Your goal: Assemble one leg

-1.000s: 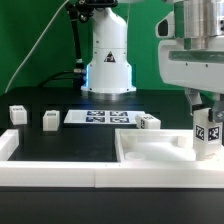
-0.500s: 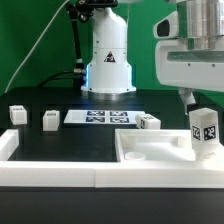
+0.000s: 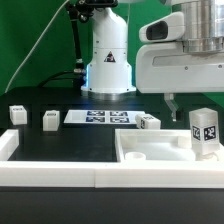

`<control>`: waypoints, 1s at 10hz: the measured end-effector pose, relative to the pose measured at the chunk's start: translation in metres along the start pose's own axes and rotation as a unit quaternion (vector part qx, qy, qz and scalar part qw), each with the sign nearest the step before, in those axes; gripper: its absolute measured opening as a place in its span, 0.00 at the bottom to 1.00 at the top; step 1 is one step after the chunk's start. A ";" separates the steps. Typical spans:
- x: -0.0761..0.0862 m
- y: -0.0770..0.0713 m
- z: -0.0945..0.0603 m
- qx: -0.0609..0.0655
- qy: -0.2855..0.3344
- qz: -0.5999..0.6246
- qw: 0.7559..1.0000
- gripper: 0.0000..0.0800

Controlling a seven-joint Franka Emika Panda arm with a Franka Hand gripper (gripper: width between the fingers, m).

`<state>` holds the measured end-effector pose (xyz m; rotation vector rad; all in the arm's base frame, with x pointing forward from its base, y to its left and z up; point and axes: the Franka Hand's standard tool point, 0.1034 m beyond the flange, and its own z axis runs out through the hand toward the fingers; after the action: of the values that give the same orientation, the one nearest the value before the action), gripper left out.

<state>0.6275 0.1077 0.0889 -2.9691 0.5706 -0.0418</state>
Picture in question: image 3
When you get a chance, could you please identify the white marker plate with tags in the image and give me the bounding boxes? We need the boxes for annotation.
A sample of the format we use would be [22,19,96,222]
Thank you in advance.
[64,110,144,125]

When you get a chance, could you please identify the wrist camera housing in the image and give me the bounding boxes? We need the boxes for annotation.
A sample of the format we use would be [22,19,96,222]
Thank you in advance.
[139,12,185,43]

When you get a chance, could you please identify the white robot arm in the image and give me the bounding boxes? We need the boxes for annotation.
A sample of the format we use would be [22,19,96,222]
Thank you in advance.
[79,0,224,109]

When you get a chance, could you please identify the black cable hose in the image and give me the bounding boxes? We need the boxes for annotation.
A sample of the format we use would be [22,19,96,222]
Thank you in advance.
[39,0,118,88]

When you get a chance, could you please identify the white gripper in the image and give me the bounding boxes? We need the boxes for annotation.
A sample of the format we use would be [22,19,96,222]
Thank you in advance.
[135,42,224,122]

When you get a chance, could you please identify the white U-shaped fence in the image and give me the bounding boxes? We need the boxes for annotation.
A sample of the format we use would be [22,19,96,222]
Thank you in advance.
[0,129,224,188]

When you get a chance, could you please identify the white square table top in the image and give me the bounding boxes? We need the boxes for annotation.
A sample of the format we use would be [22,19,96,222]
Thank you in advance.
[115,129,224,162]

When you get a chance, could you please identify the grey cable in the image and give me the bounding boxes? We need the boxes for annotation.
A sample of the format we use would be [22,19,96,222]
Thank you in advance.
[4,0,72,94]

